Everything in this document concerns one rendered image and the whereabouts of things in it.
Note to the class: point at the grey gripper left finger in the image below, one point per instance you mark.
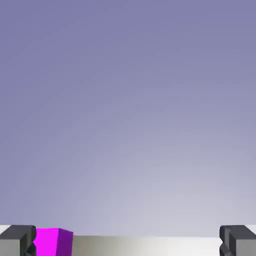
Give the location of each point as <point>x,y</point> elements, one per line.
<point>16,240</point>

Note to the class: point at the large magenta box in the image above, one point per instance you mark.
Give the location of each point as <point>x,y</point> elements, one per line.
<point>52,243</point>

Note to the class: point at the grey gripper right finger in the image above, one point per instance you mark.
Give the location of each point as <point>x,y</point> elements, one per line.
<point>240,240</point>

